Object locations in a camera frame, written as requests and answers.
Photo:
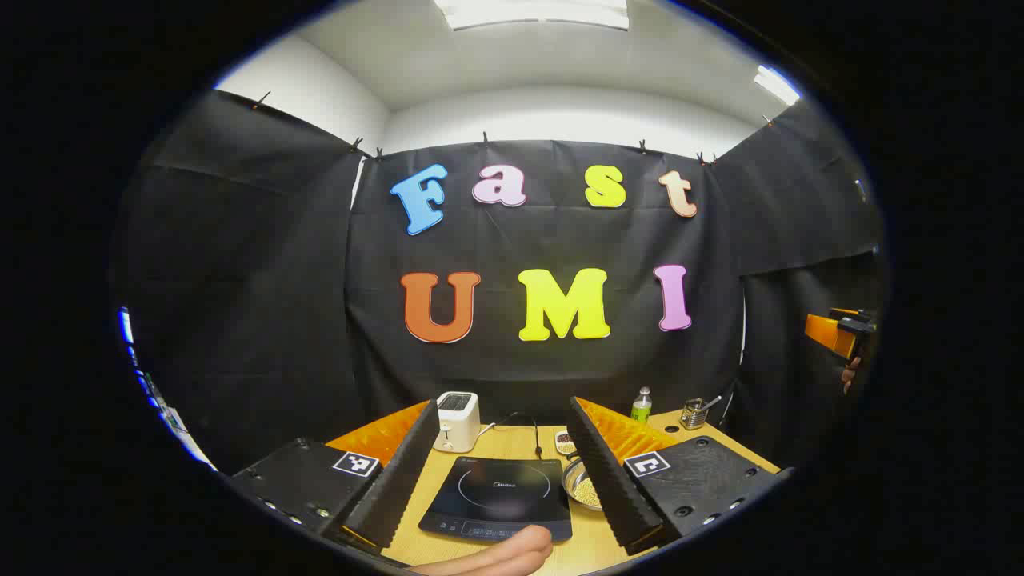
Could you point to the white toaster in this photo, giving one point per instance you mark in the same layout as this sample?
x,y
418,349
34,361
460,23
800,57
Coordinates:
x,y
456,424

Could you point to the small ceiling light panel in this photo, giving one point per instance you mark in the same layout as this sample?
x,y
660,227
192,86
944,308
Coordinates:
x,y
776,84

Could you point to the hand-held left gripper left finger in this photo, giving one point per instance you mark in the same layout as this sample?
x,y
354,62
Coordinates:
x,y
400,480

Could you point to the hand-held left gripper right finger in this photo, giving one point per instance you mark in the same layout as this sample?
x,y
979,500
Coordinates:
x,y
608,480

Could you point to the large ceiling light panel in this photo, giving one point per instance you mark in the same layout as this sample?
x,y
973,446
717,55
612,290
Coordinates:
x,y
532,12

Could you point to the green label drink bottle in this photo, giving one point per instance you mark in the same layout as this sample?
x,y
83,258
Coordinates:
x,y
641,408

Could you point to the white divided dish of beans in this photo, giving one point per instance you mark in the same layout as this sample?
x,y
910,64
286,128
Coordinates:
x,y
564,442

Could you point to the pile of yellow soybeans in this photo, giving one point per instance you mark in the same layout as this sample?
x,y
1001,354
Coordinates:
x,y
590,494

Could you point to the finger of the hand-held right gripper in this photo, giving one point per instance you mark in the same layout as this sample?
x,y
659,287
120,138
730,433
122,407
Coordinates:
x,y
828,334

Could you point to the black backdrop cloth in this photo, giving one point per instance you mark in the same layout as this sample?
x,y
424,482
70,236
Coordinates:
x,y
240,280

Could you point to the black induction cooktop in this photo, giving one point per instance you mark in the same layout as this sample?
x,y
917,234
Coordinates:
x,y
496,496

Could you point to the metal spoon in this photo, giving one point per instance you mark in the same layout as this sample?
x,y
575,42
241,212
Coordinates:
x,y
712,402

